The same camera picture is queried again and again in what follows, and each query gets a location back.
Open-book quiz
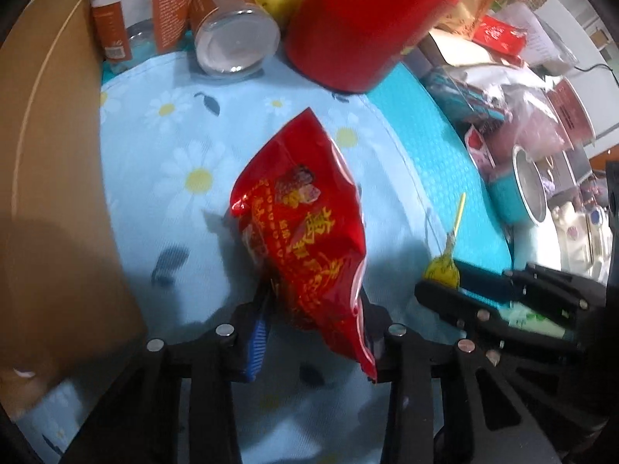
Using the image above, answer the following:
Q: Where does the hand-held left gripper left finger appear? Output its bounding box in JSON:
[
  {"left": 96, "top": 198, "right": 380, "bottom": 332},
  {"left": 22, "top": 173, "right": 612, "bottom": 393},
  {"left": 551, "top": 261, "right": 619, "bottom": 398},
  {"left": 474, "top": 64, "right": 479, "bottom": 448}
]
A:
[{"left": 60, "top": 285, "right": 274, "bottom": 464}]

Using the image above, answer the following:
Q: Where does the small red white cup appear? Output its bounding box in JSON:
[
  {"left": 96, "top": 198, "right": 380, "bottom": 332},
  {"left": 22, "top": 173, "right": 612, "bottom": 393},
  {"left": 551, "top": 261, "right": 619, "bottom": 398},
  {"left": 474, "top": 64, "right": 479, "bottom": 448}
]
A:
[{"left": 464, "top": 125, "right": 496, "bottom": 167}]

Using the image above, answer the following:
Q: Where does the clear plastic bag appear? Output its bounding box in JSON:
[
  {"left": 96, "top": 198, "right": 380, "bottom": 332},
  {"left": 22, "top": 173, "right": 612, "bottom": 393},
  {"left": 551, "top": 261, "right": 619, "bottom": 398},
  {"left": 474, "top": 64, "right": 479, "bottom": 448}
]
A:
[{"left": 484, "top": 82, "right": 566, "bottom": 155}]

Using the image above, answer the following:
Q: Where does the white paper sheet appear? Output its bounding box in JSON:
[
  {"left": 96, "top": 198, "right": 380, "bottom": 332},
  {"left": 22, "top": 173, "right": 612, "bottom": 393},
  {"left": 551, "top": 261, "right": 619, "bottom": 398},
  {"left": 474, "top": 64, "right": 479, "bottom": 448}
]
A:
[{"left": 508, "top": 2, "right": 578, "bottom": 75}]

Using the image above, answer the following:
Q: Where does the teal metal-lined mug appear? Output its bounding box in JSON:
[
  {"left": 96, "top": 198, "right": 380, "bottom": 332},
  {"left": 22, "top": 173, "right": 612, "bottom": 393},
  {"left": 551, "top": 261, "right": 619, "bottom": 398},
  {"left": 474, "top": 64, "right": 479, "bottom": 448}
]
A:
[{"left": 486, "top": 145, "right": 552, "bottom": 225}]

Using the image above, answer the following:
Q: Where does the red gift packet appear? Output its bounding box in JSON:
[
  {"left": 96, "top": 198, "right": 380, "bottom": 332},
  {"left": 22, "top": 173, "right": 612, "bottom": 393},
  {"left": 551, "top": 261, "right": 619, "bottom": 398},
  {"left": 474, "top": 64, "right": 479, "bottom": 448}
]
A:
[{"left": 471, "top": 14, "right": 528, "bottom": 56}]

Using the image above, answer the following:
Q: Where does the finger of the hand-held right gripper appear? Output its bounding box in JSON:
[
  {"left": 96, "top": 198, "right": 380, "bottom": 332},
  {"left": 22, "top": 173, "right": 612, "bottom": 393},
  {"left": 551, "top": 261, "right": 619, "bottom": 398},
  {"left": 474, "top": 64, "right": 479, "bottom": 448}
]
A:
[
  {"left": 455, "top": 260, "right": 606, "bottom": 326},
  {"left": 415, "top": 279, "right": 514, "bottom": 355}
]

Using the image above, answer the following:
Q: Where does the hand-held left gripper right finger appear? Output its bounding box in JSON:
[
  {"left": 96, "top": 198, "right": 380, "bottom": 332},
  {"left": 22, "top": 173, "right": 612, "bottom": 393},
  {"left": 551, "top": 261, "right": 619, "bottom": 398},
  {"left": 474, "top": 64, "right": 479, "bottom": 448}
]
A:
[{"left": 358, "top": 295, "right": 566, "bottom": 464}]

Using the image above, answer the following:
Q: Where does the yellow fruit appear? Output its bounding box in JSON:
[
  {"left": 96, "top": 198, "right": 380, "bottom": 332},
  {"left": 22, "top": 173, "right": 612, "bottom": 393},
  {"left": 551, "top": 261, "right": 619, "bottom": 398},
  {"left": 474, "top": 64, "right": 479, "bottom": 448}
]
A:
[{"left": 251, "top": 0, "right": 301, "bottom": 32}]

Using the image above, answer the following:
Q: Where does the floral blue tablecloth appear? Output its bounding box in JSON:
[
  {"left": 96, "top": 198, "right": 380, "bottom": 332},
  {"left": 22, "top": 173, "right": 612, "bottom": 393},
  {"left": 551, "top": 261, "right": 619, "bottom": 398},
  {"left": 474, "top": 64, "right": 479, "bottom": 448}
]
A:
[{"left": 14, "top": 51, "right": 513, "bottom": 464}]

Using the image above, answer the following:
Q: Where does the white refrigerator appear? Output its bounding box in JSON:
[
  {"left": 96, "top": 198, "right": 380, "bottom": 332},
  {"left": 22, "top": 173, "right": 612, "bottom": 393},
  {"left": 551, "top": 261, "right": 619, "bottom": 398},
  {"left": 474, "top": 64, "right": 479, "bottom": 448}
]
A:
[{"left": 546, "top": 0, "right": 619, "bottom": 141}]

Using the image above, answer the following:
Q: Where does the clear jar with orange label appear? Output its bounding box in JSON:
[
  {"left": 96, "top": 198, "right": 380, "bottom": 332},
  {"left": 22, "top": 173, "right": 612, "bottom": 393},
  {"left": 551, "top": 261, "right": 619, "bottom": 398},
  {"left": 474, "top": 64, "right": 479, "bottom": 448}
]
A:
[
  {"left": 188, "top": 0, "right": 282, "bottom": 78},
  {"left": 87, "top": 0, "right": 192, "bottom": 63}
]

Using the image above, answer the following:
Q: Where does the cardboard box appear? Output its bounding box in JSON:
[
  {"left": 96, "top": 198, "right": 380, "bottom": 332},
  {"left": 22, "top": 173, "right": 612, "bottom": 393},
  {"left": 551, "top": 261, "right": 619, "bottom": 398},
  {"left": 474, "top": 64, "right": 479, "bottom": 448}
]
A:
[{"left": 0, "top": 0, "right": 148, "bottom": 382}]

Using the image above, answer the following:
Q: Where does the gold foil bag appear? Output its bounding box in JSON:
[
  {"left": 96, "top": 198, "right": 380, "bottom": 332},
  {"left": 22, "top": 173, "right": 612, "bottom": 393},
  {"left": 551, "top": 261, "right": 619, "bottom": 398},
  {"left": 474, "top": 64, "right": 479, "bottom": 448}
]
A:
[{"left": 435, "top": 0, "right": 504, "bottom": 42}]

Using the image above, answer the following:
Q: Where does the large red snack packet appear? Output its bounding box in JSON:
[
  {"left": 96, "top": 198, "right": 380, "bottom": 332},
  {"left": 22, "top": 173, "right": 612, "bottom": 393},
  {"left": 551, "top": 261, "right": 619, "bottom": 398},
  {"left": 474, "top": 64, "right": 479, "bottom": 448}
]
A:
[{"left": 229, "top": 107, "right": 379, "bottom": 382}]

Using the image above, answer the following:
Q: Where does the red canister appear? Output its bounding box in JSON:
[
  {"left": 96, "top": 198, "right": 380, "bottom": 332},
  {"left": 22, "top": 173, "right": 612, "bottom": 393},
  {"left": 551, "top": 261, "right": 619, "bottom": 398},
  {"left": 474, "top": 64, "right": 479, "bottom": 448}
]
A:
[{"left": 284, "top": 0, "right": 472, "bottom": 94}]

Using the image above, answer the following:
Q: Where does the yellow lollipop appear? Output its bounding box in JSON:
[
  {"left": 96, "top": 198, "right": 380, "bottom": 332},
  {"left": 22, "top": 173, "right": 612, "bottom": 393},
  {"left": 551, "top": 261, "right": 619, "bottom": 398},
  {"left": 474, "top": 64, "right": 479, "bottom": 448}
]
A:
[{"left": 423, "top": 192, "right": 467, "bottom": 291}]

